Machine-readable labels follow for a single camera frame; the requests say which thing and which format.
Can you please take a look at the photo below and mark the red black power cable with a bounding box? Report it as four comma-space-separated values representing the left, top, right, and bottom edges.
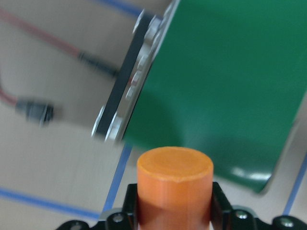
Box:
0, 8, 119, 106

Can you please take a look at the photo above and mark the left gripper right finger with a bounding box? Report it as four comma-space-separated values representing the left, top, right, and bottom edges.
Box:
211, 182, 242, 230

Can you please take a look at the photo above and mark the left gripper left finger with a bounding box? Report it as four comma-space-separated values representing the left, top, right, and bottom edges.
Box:
103, 184, 139, 230

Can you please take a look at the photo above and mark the plain orange cylinder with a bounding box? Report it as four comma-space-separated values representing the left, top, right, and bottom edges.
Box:
137, 147, 213, 230

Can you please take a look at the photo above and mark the green conveyor belt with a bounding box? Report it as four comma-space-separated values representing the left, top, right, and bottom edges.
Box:
92, 0, 307, 195

